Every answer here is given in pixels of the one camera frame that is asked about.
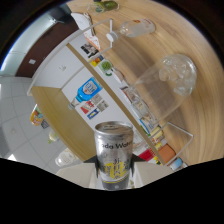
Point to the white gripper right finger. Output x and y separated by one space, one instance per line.
146 170

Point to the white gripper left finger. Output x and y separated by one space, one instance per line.
80 173

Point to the silver black soda water can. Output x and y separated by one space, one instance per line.
114 156

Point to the clear rum bottle red label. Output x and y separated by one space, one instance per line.
136 29

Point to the orange pot with utensils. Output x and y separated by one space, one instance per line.
166 154

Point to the white bottle blue base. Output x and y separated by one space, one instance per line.
177 164

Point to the clear bottle green cap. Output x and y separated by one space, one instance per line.
53 136

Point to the clear glass tumbler with ice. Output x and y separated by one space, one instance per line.
166 85

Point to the green mug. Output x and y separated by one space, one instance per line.
106 66

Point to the brown door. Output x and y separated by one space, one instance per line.
43 50

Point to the orange patterned mat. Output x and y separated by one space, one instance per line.
94 40

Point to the white notebook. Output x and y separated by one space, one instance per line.
81 21

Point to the black chair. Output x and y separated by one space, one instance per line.
61 14

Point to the white frame wooden shelf rack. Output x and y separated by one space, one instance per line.
63 113

